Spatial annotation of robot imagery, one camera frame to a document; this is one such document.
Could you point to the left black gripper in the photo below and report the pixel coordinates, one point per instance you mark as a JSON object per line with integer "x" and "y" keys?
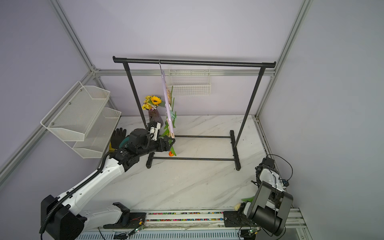
{"x": 166, "y": 147}

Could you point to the purple clip hanger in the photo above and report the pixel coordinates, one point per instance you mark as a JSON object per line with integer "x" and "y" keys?
{"x": 167, "y": 104}

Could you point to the white tulip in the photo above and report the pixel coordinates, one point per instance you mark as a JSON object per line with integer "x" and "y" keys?
{"x": 171, "y": 106}

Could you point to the black clothes rack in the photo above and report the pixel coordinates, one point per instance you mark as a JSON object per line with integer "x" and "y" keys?
{"x": 200, "y": 141}

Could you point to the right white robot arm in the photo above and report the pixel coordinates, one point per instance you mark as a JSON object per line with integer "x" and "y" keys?
{"x": 270, "y": 206}

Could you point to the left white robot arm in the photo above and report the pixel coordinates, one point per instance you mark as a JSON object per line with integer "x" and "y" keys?
{"x": 63, "y": 217}

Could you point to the purple ribbed glass vase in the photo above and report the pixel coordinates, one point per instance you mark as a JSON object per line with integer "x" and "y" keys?
{"x": 154, "y": 116}

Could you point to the green rubber work glove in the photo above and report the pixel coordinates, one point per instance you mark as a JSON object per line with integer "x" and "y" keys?
{"x": 125, "y": 142}

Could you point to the sunflower bouquet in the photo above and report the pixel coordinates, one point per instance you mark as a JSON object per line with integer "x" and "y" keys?
{"x": 151, "y": 103}

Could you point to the black and yellow glove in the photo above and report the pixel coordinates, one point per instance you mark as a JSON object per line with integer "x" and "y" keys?
{"x": 117, "y": 136}

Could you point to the white mesh shelf basket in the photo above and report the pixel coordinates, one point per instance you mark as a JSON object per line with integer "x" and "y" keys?
{"x": 83, "y": 121}

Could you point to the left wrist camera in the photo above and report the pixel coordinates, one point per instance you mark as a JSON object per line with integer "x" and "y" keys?
{"x": 154, "y": 128}

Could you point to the white wire wall basket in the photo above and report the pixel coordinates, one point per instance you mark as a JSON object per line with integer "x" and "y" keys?
{"x": 189, "y": 83}

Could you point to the metal base rail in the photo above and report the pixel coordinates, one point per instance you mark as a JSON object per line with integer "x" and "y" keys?
{"x": 201, "y": 225}

